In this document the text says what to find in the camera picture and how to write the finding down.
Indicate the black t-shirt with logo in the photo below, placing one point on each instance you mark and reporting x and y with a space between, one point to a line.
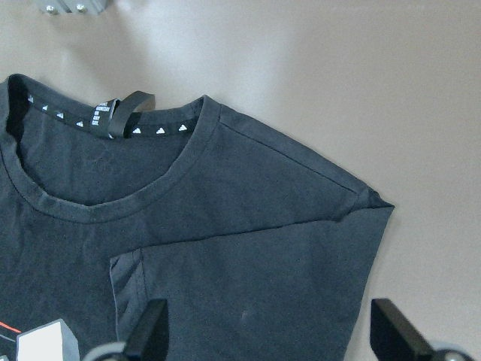
260 246

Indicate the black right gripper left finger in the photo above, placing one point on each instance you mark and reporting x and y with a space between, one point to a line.
149 339

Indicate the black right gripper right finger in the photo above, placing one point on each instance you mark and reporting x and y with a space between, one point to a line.
393 336

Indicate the aluminium frame post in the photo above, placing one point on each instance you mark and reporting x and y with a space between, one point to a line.
57 7

